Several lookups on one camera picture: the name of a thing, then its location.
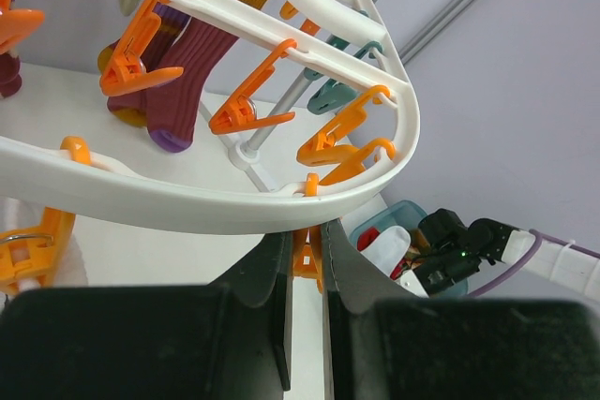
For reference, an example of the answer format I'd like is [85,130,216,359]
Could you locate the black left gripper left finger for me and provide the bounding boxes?
[1,232,293,399]

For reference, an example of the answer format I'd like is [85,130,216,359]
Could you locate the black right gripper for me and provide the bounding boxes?
[400,228,482,297]

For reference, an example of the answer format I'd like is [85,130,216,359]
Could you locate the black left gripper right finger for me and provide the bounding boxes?
[320,220,599,399]

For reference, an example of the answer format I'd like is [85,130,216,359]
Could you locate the white sock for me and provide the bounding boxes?
[361,226,412,278]
[0,196,90,307]

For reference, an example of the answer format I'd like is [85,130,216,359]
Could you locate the orange clothes peg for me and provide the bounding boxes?
[292,226,323,293]

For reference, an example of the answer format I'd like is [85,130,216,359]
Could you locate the white oval clip hanger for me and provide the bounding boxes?
[0,0,420,236]

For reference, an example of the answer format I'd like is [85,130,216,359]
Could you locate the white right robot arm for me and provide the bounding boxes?
[397,208,599,303]

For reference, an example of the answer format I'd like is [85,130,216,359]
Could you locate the teal plastic basket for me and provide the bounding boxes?
[351,200,469,297]

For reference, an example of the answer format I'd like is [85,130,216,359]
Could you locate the red sock in basket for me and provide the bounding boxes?
[356,227,380,252]

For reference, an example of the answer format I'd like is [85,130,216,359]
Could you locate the hanging white sock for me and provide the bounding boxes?
[0,196,90,307]

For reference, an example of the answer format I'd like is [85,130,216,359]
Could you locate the silver clothes rack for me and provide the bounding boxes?
[196,0,418,193]

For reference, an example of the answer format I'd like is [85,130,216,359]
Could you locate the maroon purple-toed sock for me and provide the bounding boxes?
[106,0,240,154]

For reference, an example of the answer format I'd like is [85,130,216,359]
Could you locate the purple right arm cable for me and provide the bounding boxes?
[468,229,600,299]

